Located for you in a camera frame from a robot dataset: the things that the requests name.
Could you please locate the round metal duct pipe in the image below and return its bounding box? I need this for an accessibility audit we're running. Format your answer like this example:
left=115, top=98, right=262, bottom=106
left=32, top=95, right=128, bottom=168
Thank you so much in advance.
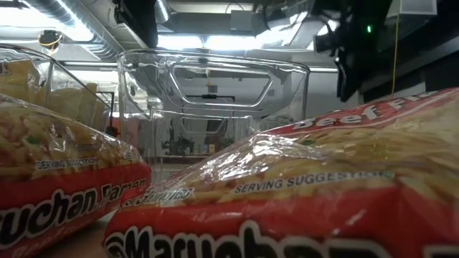
left=153, top=0, right=172, bottom=23

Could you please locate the rectangular metal air duct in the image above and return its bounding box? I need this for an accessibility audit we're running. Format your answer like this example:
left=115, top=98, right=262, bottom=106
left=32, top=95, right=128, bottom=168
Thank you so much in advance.
left=257, top=0, right=438, bottom=51

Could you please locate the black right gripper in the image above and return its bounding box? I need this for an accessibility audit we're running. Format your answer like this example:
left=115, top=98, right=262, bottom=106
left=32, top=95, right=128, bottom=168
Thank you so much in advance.
left=333, top=46, right=364, bottom=104

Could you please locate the spiral metal ventilation duct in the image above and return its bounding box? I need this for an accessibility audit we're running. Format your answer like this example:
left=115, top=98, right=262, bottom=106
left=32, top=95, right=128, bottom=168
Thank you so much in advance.
left=21, top=0, right=125, bottom=62

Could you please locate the yellow power cable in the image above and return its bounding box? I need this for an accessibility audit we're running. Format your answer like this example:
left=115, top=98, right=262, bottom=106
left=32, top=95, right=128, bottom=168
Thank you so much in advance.
left=389, top=12, right=401, bottom=97

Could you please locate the clear plastic bin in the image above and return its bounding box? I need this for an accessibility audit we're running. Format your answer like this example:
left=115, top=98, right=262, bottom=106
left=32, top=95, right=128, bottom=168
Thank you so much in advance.
left=116, top=49, right=311, bottom=182
left=0, top=43, right=115, bottom=139

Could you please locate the bright ceiling light panel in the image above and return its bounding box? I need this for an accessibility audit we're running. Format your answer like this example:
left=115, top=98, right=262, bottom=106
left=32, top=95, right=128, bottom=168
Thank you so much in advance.
left=150, top=34, right=259, bottom=51

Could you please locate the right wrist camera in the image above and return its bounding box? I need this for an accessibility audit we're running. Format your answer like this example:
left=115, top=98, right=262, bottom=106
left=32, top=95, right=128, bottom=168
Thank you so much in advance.
left=313, top=32, right=339, bottom=54

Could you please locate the black round ceiling device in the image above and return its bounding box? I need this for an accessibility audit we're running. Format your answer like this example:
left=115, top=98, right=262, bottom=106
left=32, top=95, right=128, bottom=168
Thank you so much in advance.
left=37, top=29, right=64, bottom=49

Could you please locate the red Maruchan noodle packet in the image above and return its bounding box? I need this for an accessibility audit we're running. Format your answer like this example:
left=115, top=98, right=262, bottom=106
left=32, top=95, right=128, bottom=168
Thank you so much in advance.
left=103, top=87, right=459, bottom=258
left=0, top=93, right=153, bottom=258

